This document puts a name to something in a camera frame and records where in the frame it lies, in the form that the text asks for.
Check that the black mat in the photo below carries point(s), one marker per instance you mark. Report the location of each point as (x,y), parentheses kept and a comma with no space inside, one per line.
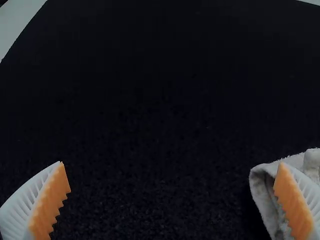
(160,100)

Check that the pale towel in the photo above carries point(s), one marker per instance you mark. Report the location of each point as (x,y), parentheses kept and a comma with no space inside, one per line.
(261,190)

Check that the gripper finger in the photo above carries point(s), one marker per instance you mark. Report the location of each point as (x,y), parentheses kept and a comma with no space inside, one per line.
(27,212)
(297,205)

